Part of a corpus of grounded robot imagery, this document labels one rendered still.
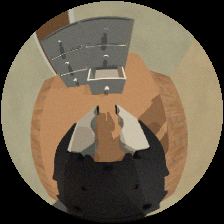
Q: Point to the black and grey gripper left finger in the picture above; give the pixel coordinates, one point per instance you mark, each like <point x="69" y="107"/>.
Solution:
<point x="79" y="140"/>

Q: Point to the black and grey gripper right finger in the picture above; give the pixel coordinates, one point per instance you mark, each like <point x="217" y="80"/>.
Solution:
<point x="136" y="138"/>

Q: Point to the white chest of drawers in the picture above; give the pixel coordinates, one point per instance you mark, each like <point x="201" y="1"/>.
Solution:
<point x="82" y="42"/>

